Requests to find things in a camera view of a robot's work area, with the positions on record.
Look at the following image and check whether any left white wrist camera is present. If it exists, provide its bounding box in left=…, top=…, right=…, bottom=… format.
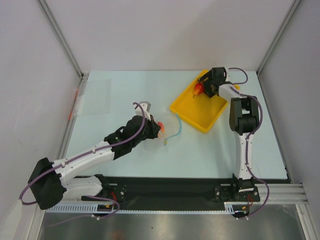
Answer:
left=132, top=101, right=151, bottom=121

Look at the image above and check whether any white cable duct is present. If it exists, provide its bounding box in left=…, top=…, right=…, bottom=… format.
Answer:
left=46, top=203, right=240, bottom=215

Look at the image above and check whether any red pear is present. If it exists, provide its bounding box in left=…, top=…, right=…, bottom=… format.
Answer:
left=192, top=82, right=205, bottom=97

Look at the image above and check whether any right aluminium corner post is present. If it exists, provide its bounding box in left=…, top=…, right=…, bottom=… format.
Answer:
left=256, top=0, right=303, bottom=77

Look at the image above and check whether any peach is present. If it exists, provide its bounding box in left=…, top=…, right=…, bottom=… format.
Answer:
left=157, top=121, right=165, bottom=136

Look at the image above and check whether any yellow plastic tray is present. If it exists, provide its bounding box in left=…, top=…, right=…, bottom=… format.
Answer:
left=169, top=69, right=228, bottom=134

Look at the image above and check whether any left aluminium corner post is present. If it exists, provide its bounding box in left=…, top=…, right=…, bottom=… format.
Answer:
left=36, top=0, right=84, bottom=79

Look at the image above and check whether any clear zip top bag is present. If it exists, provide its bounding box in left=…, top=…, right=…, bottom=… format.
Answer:
left=143, top=111, right=182, bottom=152

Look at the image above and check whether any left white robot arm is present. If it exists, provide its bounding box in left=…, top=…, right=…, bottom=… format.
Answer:
left=27, top=115, right=162, bottom=210

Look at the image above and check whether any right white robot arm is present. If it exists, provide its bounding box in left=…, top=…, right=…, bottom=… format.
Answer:
left=197, top=67, right=263, bottom=201

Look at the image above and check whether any aluminium corner post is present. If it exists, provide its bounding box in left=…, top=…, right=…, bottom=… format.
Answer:
left=256, top=0, right=303, bottom=77
left=36, top=0, right=84, bottom=79

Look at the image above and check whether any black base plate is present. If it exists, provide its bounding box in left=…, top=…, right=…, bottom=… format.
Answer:
left=49, top=174, right=292, bottom=211

